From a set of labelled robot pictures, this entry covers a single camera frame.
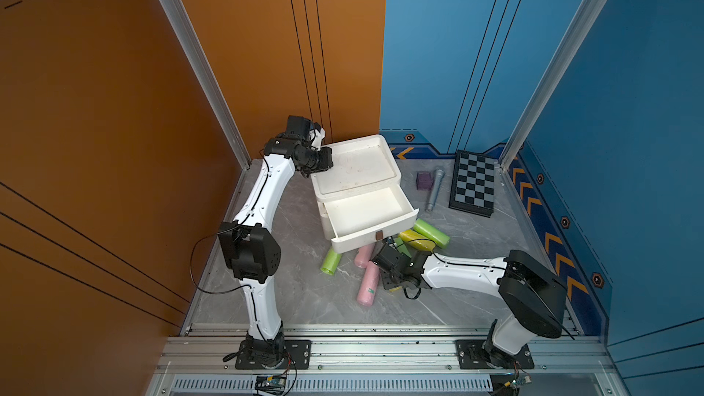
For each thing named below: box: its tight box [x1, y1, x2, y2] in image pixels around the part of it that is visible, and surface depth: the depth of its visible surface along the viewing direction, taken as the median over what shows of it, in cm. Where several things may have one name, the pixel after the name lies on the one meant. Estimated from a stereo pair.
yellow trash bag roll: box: [397, 229, 437, 252], surface depth 95 cm
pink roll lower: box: [356, 260, 381, 308], surface depth 83 cm
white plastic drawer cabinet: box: [310, 133, 419, 254], surface depth 85 cm
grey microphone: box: [426, 167, 445, 213], surface depth 111 cm
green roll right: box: [412, 218, 451, 249], surface depth 96 cm
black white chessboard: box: [448, 149, 496, 219], surface depth 111 cm
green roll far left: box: [320, 247, 342, 275], surface depth 89 cm
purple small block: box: [416, 171, 434, 191], surface depth 111 cm
